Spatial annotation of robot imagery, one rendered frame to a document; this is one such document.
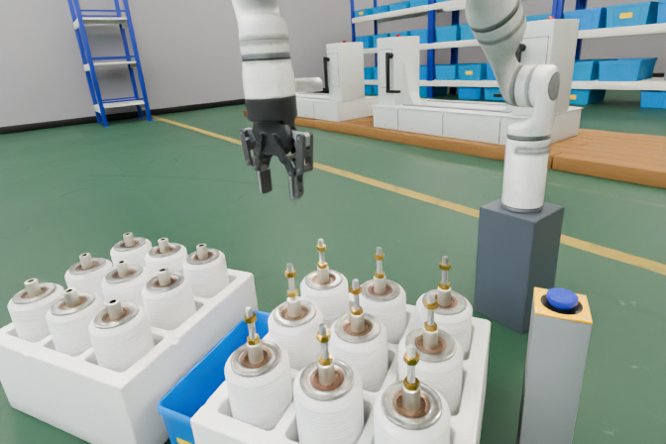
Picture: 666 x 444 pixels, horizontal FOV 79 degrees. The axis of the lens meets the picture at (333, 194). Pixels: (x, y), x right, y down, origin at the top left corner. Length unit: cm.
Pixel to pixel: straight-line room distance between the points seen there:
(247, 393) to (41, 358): 45
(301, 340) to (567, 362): 40
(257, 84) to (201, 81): 657
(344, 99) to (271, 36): 345
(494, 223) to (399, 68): 255
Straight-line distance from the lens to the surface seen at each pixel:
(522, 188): 102
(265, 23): 58
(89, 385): 88
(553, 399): 75
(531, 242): 102
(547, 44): 270
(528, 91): 98
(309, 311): 73
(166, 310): 90
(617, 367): 113
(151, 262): 105
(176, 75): 703
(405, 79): 348
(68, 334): 93
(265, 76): 58
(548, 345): 69
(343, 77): 400
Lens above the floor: 67
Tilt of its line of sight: 19 degrees down
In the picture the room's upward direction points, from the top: 4 degrees counter-clockwise
